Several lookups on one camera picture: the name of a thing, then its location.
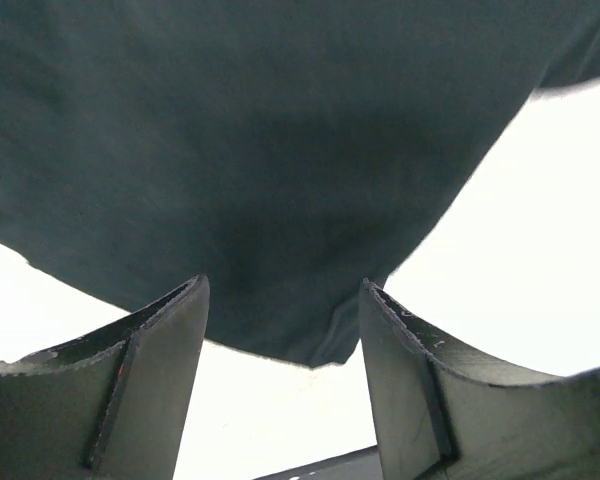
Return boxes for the black t shirt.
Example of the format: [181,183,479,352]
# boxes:
[0,1,600,368]

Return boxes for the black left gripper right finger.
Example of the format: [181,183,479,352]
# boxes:
[359,282,600,479]

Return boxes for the black base crossbar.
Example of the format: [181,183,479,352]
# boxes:
[257,446,383,480]

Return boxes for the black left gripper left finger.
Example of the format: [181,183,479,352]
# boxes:
[0,276,209,479]

